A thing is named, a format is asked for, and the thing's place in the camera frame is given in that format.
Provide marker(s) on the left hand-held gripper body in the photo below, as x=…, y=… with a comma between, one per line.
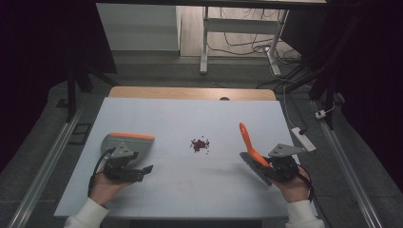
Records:
x=120, y=163

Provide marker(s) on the aluminium floor rail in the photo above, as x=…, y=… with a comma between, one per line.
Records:
x=47, y=167
x=348, y=171

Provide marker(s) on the person's left hand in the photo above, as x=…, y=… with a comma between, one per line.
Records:
x=106, y=190

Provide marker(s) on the white power strip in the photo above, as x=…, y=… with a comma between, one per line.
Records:
x=303, y=139

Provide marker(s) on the orange brush with grey bristles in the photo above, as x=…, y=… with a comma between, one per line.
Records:
x=250, y=145

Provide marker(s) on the black floor bracket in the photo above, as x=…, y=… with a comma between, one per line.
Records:
x=80, y=133

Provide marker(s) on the grey dustpan with orange edge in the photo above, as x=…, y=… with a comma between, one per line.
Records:
x=139, y=144

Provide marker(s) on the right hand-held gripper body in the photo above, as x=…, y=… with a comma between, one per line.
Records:
x=285, y=158

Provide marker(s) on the pile of red crumbs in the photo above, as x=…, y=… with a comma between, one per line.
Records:
x=199, y=145

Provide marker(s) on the person's right hand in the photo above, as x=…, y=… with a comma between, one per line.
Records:
x=293, y=188

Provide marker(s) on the dark curtain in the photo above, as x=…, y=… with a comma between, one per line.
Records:
x=374, y=79
x=38, y=63

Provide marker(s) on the black metal stand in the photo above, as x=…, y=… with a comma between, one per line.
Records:
x=71, y=95
x=328, y=91

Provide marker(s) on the white cabinet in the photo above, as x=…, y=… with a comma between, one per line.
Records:
x=139, y=28

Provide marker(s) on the white desk frame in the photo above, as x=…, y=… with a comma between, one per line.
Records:
x=240, y=27

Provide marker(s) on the small white plug adapter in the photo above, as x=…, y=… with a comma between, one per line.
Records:
x=320, y=114

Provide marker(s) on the white table cover board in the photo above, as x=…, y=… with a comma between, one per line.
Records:
x=190, y=120

